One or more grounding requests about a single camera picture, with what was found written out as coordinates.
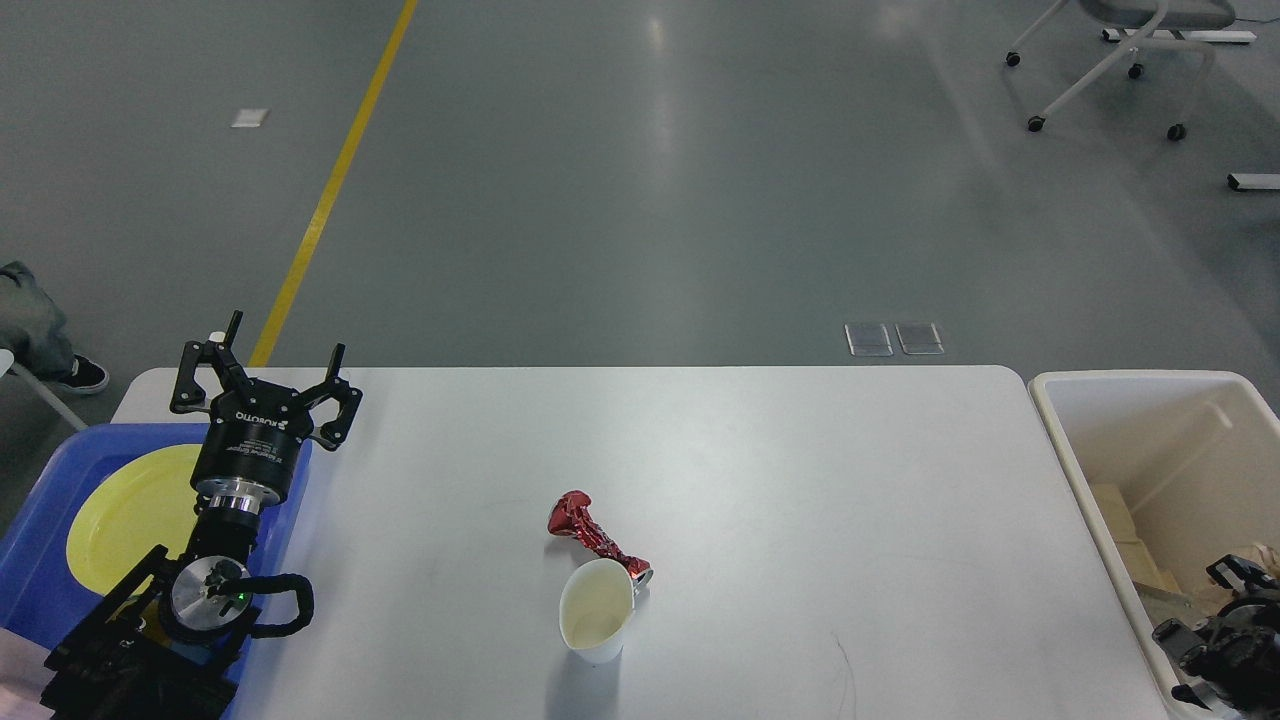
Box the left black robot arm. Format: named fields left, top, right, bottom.
left=38, top=311, right=362, bottom=719

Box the black white sneaker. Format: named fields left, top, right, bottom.
left=52, top=354, right=110, bottom=396

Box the office chair with castors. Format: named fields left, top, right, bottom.
left=1027, top=1, right=1238, bottom=143

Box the large brown paper bag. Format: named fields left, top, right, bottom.
left=1089, top=484, right=1181, bottom=594

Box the floor outlet plate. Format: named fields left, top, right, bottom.
left=895, top=322, right=946, bottom=356
left=844, top=323, right=895, bottom=357

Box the blue plastic tray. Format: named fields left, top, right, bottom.
left=0, top=423, right=314, bottom=720

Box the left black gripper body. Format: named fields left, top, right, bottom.
left=189, top=395, right=314, bottom=515

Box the white paper cup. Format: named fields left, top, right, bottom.
left=558, top=559, right=635, bottom=666

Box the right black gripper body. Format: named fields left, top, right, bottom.
left=1202, top=594, right=1279, bottom=714

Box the person leg in jeans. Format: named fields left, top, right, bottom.
left=1, top=261, right=76, bottom=380

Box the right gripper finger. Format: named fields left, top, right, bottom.
left=1152, top=618, right=1221, bottom=714
left=1204, top=555, right=1279, bottom=600

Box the white plastic bin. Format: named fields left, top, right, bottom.
left=1028, top=370, right=1279, bottom=719

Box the yellow plastic plate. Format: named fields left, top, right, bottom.
left=65, top=445, right=200, bottom=594

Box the white bar on floor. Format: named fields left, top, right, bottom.
left=1226, top=172, right=1280, bottom=193

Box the left floor outlet plate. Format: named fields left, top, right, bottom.
left=844, top=323, right=895, bottom=357

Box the red foil wrapper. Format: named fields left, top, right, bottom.
left=547, top=489, right=654, bottom=591

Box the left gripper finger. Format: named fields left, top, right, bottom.
left=168, top=311, right=251, bottom=416
left=278, top=345, right=364, bottom=452

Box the brown paper ball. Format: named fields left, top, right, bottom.
left=1224, top=543, right=1279, bottom=579

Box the right floor outlet plate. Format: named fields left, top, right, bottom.
left=895, top=322, right=946, bottom=356

